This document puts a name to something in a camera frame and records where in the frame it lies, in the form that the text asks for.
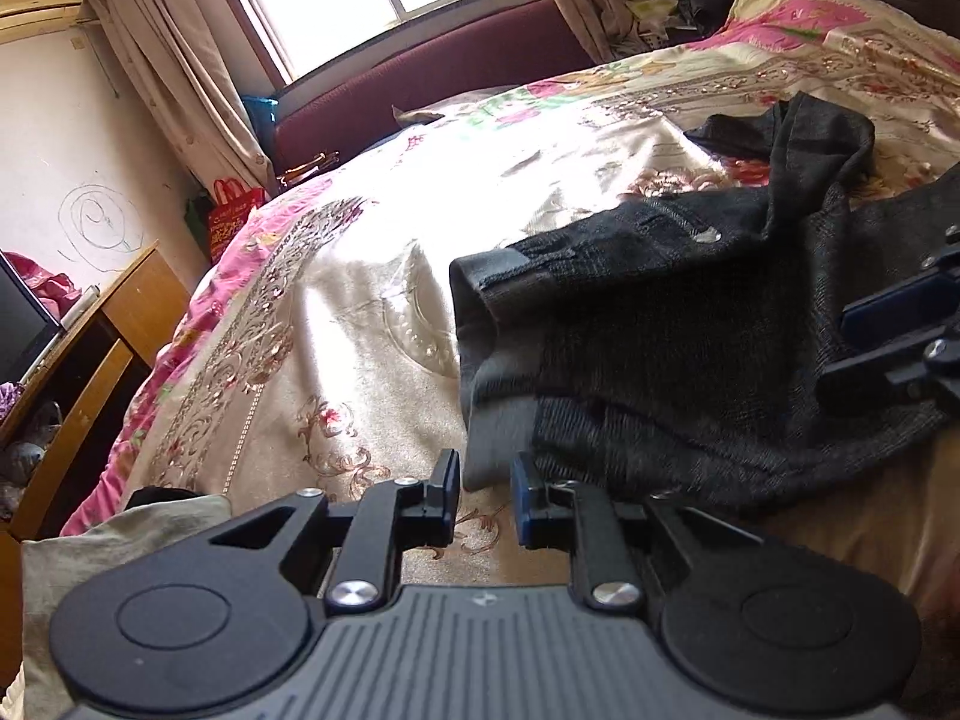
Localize dark grey knit pants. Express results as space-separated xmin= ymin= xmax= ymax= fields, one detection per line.
xmin=449 ymin=93 xmax=958 ymax=505

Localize floral satin bedspread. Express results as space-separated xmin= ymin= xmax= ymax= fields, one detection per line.
xmin=60 ymin=0 xmax=960 ymax=616

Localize beige cloth at bedside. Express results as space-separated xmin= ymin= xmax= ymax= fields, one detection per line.
xmin=2 ymin=494 xmax=231 ymax=718

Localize wooden desk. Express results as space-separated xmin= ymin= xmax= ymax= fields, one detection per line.
xmin=2 ymin=245 xmax=189 ymax=684

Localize red gift bag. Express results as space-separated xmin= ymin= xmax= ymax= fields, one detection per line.
xmin=206 ymin=177 xmax=268 ymax=263

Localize black clothes pile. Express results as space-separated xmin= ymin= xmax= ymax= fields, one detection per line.
xmin=665 ymin=0 xmax=736 ymax=46

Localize pink cloth on desk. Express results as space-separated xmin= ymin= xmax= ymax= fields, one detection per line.
xmin=5 ymin=252 xmax=82 ymax=320

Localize black monitor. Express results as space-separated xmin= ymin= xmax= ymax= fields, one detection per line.
xmin=0 ymin=255 xmax=62 ymax=382

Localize blue plastic bin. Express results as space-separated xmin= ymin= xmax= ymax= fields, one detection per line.
xmin=241 ymin=94 xmax=278 ymax=160

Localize maroon padded window bench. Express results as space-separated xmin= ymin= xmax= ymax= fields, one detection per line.
xmin=274 ymin=0 xmax=592 ymax=172

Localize beige curtain left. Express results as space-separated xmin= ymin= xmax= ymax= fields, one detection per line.
xmin=86 ymin=0 xmax=275 ymax=190

